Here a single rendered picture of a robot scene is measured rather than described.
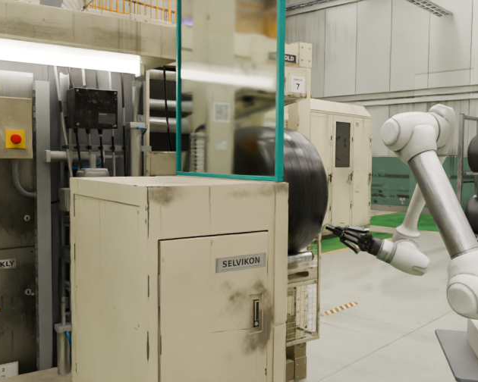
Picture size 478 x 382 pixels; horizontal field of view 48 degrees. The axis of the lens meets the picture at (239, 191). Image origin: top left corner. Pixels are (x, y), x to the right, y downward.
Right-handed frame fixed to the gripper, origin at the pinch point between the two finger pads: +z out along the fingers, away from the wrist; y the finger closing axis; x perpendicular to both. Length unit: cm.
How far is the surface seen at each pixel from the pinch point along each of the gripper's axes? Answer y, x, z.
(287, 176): -20.2, -12.7, 25.8
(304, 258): 16.3, -4.4, 6.4
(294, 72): -40, 61, 45
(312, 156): -25.5, 3.6, 20.0
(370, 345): 135, 113, -69
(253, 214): -42, -89, 27
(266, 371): -7, -99, 9
